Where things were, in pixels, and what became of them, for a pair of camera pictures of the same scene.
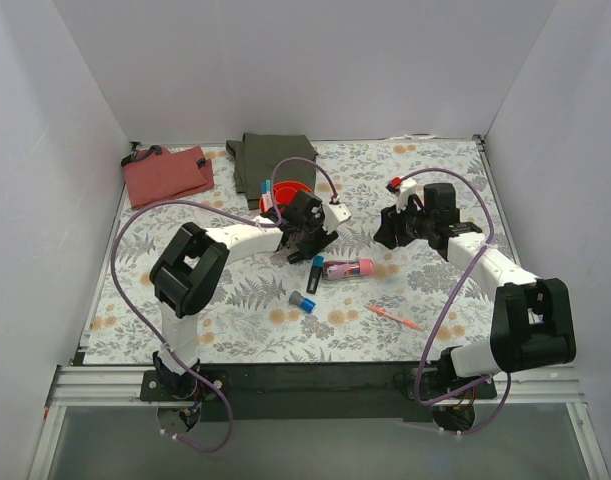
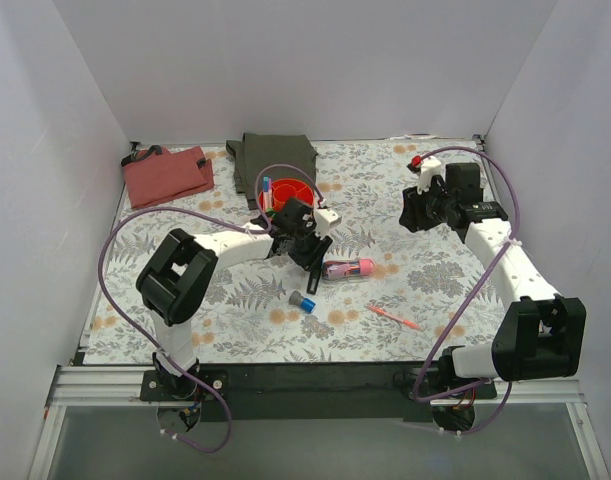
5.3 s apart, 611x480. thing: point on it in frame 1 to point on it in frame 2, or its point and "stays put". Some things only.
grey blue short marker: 295,298 stays put
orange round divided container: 285,192 stays put
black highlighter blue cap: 317,266 stays put
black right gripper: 390,230 to 412,212
